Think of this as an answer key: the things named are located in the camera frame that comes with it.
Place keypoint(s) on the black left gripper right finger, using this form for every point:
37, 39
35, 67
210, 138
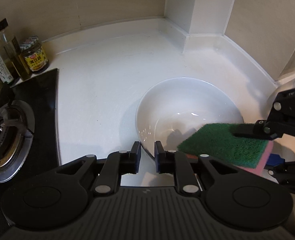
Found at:
177, 164

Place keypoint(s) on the white ceramic bowl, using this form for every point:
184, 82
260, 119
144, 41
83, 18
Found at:
174, 109

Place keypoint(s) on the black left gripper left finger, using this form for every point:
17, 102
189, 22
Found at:
115, 166

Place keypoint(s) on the black gas stove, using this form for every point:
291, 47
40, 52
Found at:
28, 127

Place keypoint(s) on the pink green scrub sponge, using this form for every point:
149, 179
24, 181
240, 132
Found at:
217, 140

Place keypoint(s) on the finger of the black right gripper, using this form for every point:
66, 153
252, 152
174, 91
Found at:
259, 130
283, 171

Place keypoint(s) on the brown sauce jar yellow label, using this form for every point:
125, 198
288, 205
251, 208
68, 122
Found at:
34, 54

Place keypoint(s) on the dark oil bottle black cap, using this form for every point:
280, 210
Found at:
13, 50

